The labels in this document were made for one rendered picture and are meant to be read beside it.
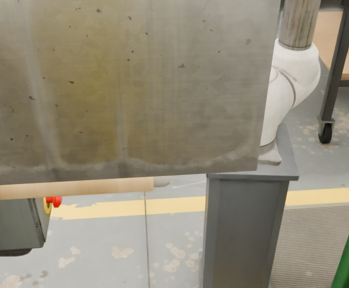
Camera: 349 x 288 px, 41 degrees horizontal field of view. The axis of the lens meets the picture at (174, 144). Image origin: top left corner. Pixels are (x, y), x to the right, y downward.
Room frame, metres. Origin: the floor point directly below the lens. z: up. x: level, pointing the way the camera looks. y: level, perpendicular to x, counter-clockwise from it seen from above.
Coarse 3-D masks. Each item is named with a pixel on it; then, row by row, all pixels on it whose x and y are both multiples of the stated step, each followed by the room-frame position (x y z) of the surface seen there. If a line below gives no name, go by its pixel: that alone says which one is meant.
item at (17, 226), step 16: (0, 208) 0.57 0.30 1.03; (16, 208) 0.57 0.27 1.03; (32, 208) 0.57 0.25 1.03; (48, 208) 0.64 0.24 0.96; (0, 224) 0.57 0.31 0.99; (16, 224) 0.57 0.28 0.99; (32, 224) 0.57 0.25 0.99; (48, 224) 0.62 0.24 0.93; (0, 240) 0.57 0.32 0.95; (16, 240) 0.57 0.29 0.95; (32, 240) 0.57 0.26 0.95; (0, 256) 0.58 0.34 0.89; (16, 256) 0.59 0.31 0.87
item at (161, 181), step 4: (160, 176) 0.39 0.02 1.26; (164, 176) 0.39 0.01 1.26; (168, 176) 0.39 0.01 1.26; (156, 180) 0.39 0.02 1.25; (160, 180) 0.39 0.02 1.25; (164, 180) 0.39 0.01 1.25; (168, 180) 0.39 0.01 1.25; (156, 184) 0.39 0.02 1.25; (160, 184) 0.39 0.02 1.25; (164, 184) 0.39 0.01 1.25; (168, 184) 0.39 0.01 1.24
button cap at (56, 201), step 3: (48, 198) 0.64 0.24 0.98; (51, 198) 0.65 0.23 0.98; (54, 198) 0.64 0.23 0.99; (57, 198) 0.64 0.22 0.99; (60, 198) 0.65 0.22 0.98; (48, 201) 0.64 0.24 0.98; (51, 201) 0.64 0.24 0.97; (54, 201) 0.64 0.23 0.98; (57, 201) 0.64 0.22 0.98; (60, 201) 0.64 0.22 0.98; (54, 204) 0.63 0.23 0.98; (57, 204) 0.64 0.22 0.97; (60, 204) 0.64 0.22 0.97; (54, 207) 0.64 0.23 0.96; (57, 207) 0.64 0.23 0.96
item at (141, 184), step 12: (96, 180) 0.38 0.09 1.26; (108, 180) 0.38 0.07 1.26; (120, 180) 0.38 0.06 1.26; (132, 180) 0.39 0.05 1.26; (144, 180) 0.39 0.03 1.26; (0, 192) 0.37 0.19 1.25; (12, 192) 0.37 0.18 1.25; (24, 192) 0.37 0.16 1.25; (36, 192) 0.37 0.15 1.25; (48, 192) 0.37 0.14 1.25; (60, 192) 0.38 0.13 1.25; (72, 192) 0.38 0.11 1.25; (84, 192) 0.38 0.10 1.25; (96, 192) 0.38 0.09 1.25; (108, 192) 0.38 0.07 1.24; (120, 192) 0.38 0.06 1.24
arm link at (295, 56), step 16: (288, 0) 1.30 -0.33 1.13; (304, 0) 1.27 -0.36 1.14; (320, 0) 1.30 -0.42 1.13; (288, 16) 1.29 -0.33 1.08; (304, 16) 1.27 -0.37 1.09; (288, 32) 1.29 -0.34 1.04; (304, 32) 1.27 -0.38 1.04; (288, 48) 1.28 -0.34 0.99; (304, 48) 1.28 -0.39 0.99; (272, 64) 1.28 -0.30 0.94; (288, 64) 1.25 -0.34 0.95; (304, 64) 1.25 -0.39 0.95; (288, 80) 1.22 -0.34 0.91; (304, 80) 1.24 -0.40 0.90; (304, 96) 1.25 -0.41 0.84
